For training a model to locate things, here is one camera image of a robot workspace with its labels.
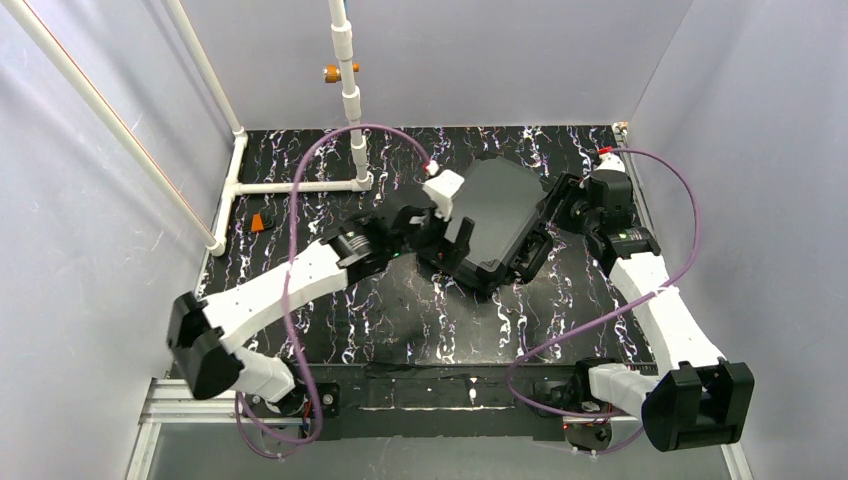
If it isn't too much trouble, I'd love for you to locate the black foam-lined poker case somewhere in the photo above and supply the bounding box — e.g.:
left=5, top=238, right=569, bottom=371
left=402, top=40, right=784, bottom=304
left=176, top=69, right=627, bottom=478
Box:
left=416, top=156, right=553, bottom=295

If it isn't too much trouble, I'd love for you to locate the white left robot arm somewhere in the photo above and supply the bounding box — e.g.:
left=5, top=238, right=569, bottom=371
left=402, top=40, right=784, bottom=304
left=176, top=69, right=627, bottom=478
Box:
left=166, top=190, right=475, bottom=403

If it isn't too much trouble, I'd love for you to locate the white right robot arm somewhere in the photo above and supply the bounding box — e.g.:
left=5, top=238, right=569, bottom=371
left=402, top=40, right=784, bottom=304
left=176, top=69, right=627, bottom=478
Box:
left=544, top=170, right=755, bottom=452

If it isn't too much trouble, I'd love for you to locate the orange hex key set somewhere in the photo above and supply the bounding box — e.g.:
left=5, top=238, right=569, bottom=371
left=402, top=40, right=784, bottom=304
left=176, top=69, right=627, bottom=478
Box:
left=244, top=212, right=275, bottom=233

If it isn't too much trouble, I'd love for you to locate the orange clamp on pipe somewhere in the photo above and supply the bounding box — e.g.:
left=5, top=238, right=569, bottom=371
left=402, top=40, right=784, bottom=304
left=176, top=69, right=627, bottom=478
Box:
left=323, top=62, right=360, bottom=84

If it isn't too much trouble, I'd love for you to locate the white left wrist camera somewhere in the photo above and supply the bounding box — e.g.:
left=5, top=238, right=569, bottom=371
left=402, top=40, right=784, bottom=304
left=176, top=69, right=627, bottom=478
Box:
left=422, top=160, right=465, bottom=221

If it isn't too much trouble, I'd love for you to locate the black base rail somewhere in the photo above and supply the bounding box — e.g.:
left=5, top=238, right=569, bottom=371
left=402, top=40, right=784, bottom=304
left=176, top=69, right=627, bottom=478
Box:
left=311, top=363, right=567, bottom=441

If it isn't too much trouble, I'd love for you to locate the white PVC pipe frame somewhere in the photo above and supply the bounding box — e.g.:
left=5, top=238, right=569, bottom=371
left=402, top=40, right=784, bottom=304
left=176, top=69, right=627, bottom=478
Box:
left=1, top=0, right=373, bottom=256

